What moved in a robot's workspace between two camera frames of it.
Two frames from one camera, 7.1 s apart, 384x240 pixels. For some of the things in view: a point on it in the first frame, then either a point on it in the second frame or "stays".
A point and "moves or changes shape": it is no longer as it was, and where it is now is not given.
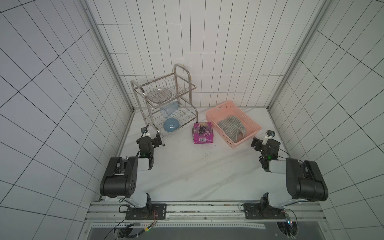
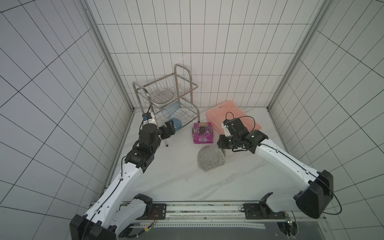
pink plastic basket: x=229 y=108 stays
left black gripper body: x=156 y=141 -> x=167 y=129
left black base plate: x=153 y=211 stays
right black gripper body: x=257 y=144 -> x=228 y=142
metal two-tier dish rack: x=167 y=101 stays
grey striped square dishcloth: x=231 y=125 moves or changes shape
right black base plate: x=255 y=211 stays
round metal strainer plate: x=159 y=96 stays
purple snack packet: x=202 y=132 stays
